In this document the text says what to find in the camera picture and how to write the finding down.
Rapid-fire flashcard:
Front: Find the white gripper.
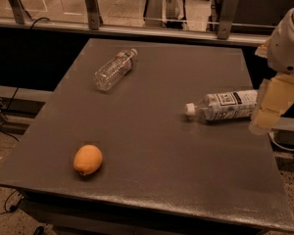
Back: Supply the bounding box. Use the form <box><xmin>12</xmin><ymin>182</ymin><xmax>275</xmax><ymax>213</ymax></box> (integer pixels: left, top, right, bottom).
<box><xmin>249</xmin><ymin>9</ymin><xmax>294</xmax><ymax>135</ymax></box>

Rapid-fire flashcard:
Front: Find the labelled plastic bottle white cap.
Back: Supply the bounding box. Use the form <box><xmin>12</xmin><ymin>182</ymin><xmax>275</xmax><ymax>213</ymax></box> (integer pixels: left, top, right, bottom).
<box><xmin>185</xmin><ymin>90</ymin><xmax>258</xmax><ymax>121</ymax></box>

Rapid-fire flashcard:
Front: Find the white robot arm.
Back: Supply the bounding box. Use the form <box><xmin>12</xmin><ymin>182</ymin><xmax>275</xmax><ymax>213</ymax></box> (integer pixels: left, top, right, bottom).
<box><xmin>249</xmin><ymin>8</ymin><xmax>294</xmax><ymax>135</ymax></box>

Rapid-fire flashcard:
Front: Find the clear empty plastic bottle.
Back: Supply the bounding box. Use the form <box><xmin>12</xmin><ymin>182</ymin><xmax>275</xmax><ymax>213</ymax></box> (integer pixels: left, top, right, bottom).
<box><xmin>93</xmin><ymin>49</ymin><xmax>138</xmax><ymax>92</ymax></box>

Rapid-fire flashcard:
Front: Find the metal window railing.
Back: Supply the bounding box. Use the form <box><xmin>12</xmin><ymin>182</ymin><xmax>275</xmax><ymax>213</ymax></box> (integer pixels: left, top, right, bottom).
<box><xmin>0</xmin><ymin>0</ymin><xmax>273</xmax><ymax>46</ymax></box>

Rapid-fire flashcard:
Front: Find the grey table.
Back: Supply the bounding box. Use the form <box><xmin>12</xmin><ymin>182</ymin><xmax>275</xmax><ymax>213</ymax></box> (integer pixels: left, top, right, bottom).
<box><xmin>0</xmin><ymin>39</ymin><xmax>294</xmax><ymax>235</ymax></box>

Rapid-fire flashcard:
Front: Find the orange fruit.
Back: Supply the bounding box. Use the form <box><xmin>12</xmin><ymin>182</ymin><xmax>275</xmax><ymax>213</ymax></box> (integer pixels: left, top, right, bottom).
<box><xmin>73</xmin><ymin>145</ymin><xmax>103</xmax><ymax>175</ymax></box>

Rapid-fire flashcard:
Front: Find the white cable right floor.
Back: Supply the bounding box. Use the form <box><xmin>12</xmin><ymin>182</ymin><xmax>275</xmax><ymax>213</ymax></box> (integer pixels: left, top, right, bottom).
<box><xmin>268</xmin><ymin>130</ymin><xmax>294</xmax><ymax>153</ymax></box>

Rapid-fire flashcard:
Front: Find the black cable left floor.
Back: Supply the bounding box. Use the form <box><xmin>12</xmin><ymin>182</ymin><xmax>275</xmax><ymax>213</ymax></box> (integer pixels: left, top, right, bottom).
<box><xmin>0</xmin><ymin>17</ymin><xmax>51</xmax><ymax>143</ymax></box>

